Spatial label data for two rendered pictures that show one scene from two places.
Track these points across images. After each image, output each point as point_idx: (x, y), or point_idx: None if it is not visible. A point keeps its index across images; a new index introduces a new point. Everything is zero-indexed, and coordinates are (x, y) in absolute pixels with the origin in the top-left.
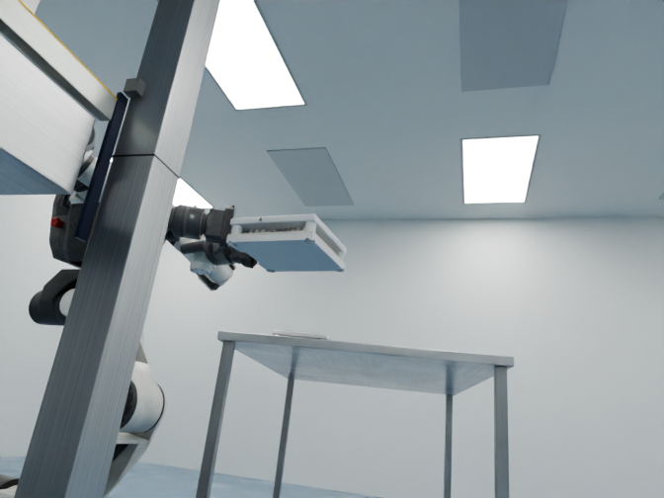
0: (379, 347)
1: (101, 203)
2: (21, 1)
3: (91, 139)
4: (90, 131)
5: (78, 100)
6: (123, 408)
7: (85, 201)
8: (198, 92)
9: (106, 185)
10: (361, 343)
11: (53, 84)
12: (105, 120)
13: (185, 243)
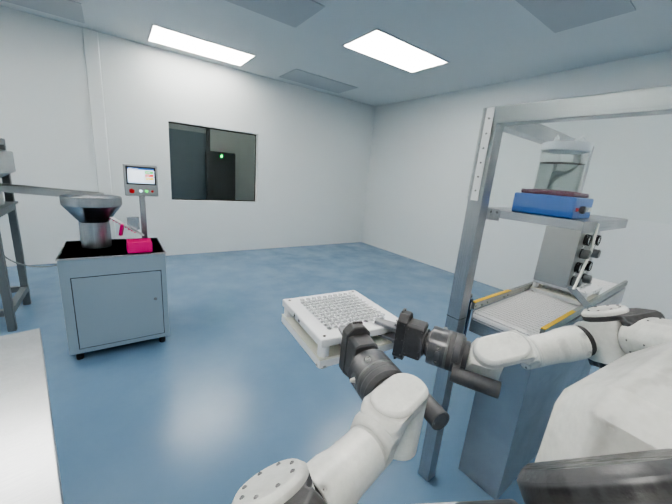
0: (52, 420)
1: (463, 330)
2: (489, 295)
3: (472, 315)
4: (472, 313)
5: (478, 307)
6: (436, 372)
7: (466, 331)
8: (452, 285)
9: (464, 325)
10: (54, 439)
11: (480, 307)
12: (472, 308)
13: (442, 407)
